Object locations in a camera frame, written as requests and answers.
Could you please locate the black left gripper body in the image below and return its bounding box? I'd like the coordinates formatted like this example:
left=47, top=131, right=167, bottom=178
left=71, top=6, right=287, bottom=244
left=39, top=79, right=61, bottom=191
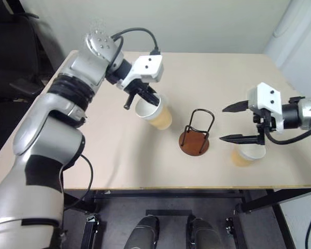
left=124, top=79, right=157, bottom=98

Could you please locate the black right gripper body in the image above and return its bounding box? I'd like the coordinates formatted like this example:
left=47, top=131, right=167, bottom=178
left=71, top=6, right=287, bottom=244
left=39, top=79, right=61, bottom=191
left=251, top=107, right=276, bottom=145

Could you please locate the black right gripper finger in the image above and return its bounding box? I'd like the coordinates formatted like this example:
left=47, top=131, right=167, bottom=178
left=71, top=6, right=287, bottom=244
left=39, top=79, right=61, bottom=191
left=219, top=133, right=259, bottom=145
left=222, top=100, right=250, bottom=114

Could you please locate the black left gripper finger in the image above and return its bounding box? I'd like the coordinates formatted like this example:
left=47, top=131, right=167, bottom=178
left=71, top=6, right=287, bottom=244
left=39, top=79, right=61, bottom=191
left=123, top=92, right=137, bottom=110
left=139, top=87, right=162, bottom=107

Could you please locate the white and tan paper cup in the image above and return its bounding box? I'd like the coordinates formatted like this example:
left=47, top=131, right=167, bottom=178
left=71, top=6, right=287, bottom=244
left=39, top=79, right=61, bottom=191
left=230, top=143, right=266, bottom=168
left=134, top=93, right=173, bottom=131

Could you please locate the dark rounded robot foot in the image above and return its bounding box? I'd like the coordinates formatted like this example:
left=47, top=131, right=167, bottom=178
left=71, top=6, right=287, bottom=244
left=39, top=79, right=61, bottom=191
left=187, top=217, right=224, bottom=249
left=122, top=215, right=160, bottom=249

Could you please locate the black office chair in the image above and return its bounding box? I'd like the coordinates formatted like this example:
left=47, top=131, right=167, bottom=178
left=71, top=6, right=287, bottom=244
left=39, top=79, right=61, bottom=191
left=0, top=0, right=58, bottom=164

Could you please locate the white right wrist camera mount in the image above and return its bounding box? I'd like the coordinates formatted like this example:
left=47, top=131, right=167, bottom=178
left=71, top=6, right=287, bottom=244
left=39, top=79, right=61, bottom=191
left=246, top=82, right=285, bottom=134

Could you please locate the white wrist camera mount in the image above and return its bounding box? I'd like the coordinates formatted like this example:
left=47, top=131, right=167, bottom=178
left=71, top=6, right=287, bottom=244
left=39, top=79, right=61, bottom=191
left=246, top=82, right=285, bottom=134
left=118, top=54, right=165, bottom=90

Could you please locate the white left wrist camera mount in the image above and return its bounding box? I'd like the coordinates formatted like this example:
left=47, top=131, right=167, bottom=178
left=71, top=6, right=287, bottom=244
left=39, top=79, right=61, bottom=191
left=118, top=54, right=165, bottom=90

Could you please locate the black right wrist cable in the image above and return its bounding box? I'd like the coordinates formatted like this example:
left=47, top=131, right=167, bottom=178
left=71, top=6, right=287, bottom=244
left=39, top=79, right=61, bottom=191
left=264, top=123, right=311, bottom=145

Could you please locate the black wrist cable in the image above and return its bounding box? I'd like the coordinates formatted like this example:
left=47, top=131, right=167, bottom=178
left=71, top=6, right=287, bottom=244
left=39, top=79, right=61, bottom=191
left=264, top=123, right=311, bottom=145
left=110, top=27, right=162, bottom=57

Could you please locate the wire cup holder wooden base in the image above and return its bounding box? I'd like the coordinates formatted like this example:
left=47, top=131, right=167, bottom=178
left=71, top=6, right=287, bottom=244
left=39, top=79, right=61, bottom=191
left=178, top=108, right=216, bottom=157

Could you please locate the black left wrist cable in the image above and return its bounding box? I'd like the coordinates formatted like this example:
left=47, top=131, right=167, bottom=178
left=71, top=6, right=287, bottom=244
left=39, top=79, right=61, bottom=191
left=110, top=27, right=162, bottom=57

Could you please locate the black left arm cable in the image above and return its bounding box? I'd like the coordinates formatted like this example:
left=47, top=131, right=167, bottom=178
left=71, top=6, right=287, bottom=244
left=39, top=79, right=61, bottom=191
left=63, top=154, right=94, bottom=211

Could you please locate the black metal table frame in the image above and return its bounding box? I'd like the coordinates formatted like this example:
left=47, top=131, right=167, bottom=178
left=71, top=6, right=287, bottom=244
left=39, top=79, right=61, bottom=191
left=64, top=187, right=311, bottom=249

